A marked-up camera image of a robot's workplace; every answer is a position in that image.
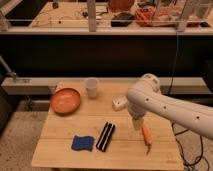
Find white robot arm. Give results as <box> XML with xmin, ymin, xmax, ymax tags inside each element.
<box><xmin>126</xmin><ymin>73</ymin><xmax>213</xmax><ymax>140</ymax></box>

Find orange carrot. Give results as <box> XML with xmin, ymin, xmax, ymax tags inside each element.
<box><xmin>142</xmin><ymin>124</ymin><xmax>152</xmax><ymax>154</ymax></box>

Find white plastic bottle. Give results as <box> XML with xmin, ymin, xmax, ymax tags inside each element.
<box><xmin>112</xmin><ymin>96</ymin><xmax>127</xmax><ymax>111</ymax></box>

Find black white striped eraser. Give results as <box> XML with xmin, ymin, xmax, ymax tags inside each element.
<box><xmin>96</xmin><ymin>122</ymin><xmax>115</xmax><ymax>152</ymax></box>

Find white plastic cup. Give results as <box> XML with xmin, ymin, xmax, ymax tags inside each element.
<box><xmin>84</xmin><ymin>77</ymin><xmax>99</xmax><ymax>99</ymax></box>

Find blue sponge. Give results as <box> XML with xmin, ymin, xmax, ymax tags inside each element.
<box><xmin>71</xmin><ymin>135</ymin><xmax>94</xmax><ymax>151</ymax></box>

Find orange plate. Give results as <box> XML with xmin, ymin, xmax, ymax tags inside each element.
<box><xmin>50</xmin><ymin>88</ymin><xmax>81</xmax><ymax>115</ymax></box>

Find black pouch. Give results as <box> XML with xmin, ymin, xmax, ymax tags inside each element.
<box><xmin>111</xmin><ymin>12</ymin><xmax>134</xmax><ymax>27</ymax></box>

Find black floor cables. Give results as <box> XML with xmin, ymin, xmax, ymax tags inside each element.
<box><xmin>170</xmin><ymin>121</ymin><xmax>212</xmax><ymax>171</ymax></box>

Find blue hanging cable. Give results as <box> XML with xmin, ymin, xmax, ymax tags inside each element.
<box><xmin>166</xmin><ymin>32</ymin><xmax>180</xmax><ymax>96</ymax></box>

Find grey metal rail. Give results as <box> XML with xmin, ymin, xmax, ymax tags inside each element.
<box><xmin>1</xmin><ymin>77</ymin><xmax>211</xmax><ymax>95</ymax></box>

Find metal frame post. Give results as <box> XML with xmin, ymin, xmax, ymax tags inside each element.
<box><xmin>87</xmin><ymin>0</ymin><xmax>96</xmax><ymax>32</ymax></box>

